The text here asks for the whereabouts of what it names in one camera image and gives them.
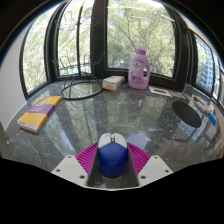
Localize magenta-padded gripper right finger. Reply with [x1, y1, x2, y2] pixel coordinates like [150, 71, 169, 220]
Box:
[127, 142, 174, 188]

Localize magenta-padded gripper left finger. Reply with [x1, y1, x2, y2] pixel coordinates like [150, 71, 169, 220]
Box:
[50, 142, 101, 188]

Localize blue and white computer mouse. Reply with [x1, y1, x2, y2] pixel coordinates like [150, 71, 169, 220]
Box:
[96, 132, 129, 179]

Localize black round mouse pad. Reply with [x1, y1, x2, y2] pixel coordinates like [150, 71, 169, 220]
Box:
[171, 100, 203, 129]

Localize small blue and white box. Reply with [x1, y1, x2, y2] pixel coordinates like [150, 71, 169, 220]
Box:
[208, 113, 218, 126]

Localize small white orange box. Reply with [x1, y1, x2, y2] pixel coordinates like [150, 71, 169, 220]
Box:
[101, 75, 125, 93]

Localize purple detergent bottle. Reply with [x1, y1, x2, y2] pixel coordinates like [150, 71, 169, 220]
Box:
[127, 44, 151, 90]

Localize black wire rack stand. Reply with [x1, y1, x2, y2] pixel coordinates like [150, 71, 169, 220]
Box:
[53, 3, 104, 101]

